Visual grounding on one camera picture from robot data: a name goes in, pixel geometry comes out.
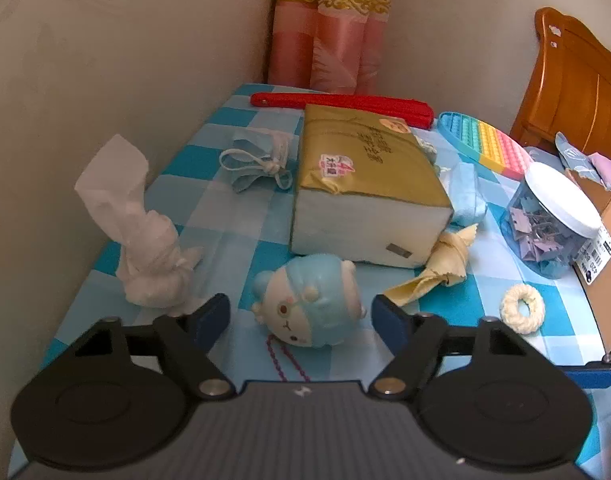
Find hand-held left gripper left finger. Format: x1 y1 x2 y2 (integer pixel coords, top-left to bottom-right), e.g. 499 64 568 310
73 293 236 402

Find green fringed cloth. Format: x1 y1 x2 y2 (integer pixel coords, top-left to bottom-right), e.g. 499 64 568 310
413 132 451 176

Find blue checkered tablecloth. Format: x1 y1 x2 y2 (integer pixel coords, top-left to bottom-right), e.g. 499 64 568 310
8 84 611 466

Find light blue folded cloth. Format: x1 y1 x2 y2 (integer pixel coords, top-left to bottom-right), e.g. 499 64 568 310
443 161 487 226

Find rainbow pop bubble mat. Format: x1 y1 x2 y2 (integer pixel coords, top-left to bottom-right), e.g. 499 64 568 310
438 111 536 180

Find pink floral pillow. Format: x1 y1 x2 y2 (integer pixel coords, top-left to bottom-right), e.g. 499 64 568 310
588 152 611 196

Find cardboard box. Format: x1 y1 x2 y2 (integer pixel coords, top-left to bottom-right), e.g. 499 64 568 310
565 167 611 376

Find clip jar with white lid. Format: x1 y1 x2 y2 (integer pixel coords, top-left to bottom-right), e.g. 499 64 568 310
500 161 603 279

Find pink curtain with gold trim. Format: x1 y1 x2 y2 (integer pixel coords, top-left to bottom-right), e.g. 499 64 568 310
266 0 401 96

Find wooden headboard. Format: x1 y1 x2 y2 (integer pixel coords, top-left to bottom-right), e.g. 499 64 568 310
509 7 611 161

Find blue face mask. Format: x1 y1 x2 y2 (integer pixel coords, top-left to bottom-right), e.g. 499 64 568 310
220 127 294 195

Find white tissue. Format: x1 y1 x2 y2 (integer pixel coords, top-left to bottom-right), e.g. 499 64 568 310
74 133 206 318

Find blue patterned pillow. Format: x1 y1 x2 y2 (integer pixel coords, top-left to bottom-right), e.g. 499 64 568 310
555 132 593 176

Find blue and white plush toy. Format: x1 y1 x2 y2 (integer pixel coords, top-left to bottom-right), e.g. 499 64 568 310
250 254 369 383

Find yellow cloth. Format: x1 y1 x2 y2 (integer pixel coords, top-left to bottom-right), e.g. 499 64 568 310
383 224 479 308

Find gold tissue pack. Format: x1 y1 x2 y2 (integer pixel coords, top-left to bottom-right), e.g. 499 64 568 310
290 104 453 268

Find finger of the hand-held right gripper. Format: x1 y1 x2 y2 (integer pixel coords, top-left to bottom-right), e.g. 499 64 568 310
565 331 611 390

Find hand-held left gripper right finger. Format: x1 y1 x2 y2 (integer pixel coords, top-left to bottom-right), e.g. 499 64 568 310
368 294 531 401

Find white hair tie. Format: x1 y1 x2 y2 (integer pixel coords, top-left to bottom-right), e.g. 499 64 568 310
500 284 545 336

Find red folding fan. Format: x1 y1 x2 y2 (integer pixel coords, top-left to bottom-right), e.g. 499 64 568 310
250 91 436 130

